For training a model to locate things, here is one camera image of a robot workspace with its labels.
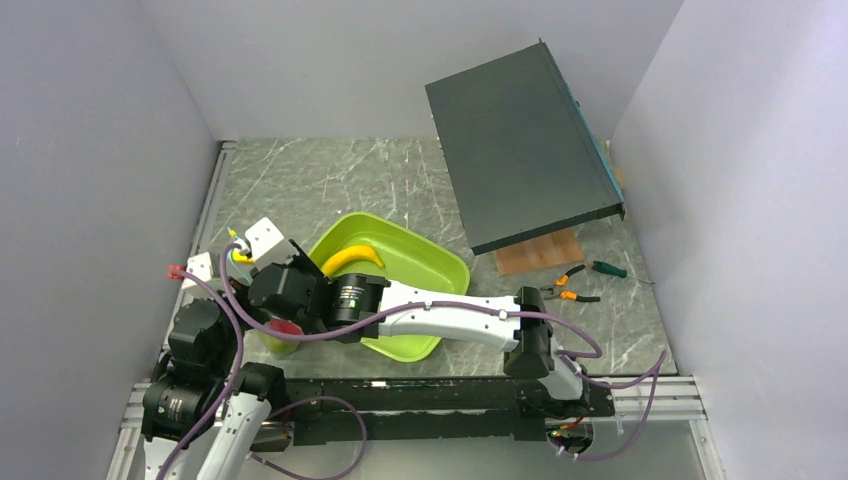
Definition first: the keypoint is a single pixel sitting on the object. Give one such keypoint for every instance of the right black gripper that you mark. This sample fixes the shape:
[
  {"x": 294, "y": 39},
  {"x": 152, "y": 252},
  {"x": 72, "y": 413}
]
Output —
[{"x": 303, "y": 262}]

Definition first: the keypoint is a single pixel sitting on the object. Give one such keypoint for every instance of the red apple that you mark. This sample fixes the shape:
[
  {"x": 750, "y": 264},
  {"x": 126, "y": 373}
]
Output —
[{"x": 285, "y": 330}]

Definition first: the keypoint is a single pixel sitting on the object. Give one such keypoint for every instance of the green pear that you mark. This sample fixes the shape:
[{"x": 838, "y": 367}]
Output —
[{"x": 277, "y": 346}]

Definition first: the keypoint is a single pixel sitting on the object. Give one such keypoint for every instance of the clear zip top bag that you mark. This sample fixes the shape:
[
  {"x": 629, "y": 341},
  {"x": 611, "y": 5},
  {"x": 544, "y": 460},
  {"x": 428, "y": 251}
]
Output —
[{"x": 243, "y": 272}]

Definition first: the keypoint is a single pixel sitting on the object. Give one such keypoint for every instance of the yellow banana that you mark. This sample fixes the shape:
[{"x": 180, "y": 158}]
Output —
[
  {"x": 341, "y": 258},
  {"x": 240, "y": 258}
]

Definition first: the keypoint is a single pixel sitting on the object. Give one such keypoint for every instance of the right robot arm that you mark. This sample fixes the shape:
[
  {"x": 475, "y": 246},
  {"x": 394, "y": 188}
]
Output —
[{"x": 370, "y": 306}]

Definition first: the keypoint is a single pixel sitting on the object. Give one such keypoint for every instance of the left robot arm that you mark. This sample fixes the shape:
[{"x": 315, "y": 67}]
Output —
[{"x": 201, "y": 415}]

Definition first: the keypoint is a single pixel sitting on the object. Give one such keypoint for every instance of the green plastic tray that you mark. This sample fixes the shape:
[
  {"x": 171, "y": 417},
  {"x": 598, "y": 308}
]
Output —
[{"x": 407, "y": 256}]

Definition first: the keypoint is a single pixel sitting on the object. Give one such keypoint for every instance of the dark grey tilted panel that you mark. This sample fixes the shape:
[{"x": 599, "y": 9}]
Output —
[{"x": 521, "y": 158}]

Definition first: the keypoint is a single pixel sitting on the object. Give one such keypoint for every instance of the wooden board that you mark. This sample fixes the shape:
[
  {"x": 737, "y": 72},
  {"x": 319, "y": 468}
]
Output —
[{"x": 550, "y": 250}]

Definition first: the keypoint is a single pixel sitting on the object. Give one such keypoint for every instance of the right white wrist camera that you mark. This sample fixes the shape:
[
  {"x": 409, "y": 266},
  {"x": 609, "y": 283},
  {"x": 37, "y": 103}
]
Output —
[{"x": 268, "y": 242}]

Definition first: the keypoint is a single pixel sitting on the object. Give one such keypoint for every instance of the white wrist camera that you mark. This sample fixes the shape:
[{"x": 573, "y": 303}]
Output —
[
  {"x": 268, "y": 242},
  {"x": 204, "y": 266}
]

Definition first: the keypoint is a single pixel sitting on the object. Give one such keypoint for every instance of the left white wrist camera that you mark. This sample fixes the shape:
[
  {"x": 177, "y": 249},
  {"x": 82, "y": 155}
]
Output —
[{"x": 204, "y": 266}]

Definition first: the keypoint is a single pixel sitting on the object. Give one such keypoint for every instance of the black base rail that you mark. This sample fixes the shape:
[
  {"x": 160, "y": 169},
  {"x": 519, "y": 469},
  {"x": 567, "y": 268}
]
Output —
[{"x": 331, "y": 410}]

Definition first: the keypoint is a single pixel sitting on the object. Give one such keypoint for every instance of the orange handled pliers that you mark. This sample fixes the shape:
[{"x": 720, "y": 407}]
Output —
[{"x": 559, "y": 290}]

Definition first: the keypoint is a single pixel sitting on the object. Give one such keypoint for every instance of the green handled screwdriver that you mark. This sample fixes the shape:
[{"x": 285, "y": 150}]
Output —
[{"x": 611, "y": 270}]

